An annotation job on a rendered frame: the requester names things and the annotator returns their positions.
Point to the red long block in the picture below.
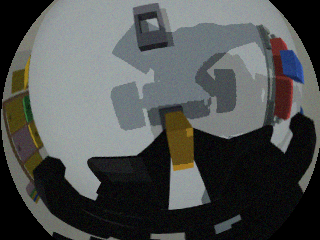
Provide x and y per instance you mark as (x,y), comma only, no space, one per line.
(284,84)

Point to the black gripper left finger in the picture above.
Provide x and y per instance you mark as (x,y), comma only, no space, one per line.
(151,167)

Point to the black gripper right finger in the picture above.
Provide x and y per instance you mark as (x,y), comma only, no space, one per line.
(216,157)

